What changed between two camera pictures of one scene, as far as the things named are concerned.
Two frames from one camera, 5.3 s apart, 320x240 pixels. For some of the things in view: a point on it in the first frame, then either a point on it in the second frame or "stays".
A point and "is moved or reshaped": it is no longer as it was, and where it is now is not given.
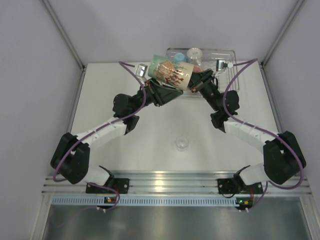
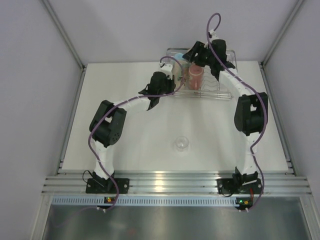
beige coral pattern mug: [177, 74] is moved or reshaped
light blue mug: [179, 56] stays
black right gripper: [199, 80] -> [197, 49]
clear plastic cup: [181, 143] stays
